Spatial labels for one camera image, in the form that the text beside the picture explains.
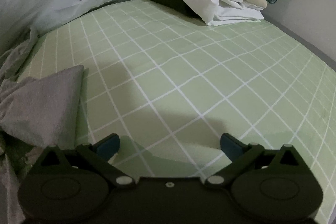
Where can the green checked bed sheet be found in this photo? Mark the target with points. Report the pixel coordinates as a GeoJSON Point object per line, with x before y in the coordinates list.
{"type": "Point", "coordinates": [170, 86]}

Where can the grey hooded sweatshirt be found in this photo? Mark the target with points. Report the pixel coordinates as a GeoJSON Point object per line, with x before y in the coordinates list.
{"type": "Point", "coordinates": [35, 113]}

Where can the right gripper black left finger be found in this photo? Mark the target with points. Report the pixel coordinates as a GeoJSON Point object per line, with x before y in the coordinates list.
{"type": "Point", "coordinates": [85, 159]}

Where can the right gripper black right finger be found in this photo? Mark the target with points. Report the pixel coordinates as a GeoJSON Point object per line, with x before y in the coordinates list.
{"type": "Point", "coordinates": [255, 158]}

